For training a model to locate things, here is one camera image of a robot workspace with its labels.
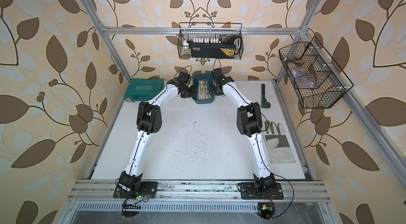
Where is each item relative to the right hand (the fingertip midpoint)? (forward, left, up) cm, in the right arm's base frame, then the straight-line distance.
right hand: (214, 91), depth 105 cm
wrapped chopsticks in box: (+3, +7, -5) cm, 10 cm away
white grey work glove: (-37, -34, -8) cm, 51 cm away
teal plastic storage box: (+19, +5, -4) cm, 20 cm away
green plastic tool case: (+6, +53, -2) cm, 53 cm away
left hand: (+1, +11, -2) cm, 11 cm away
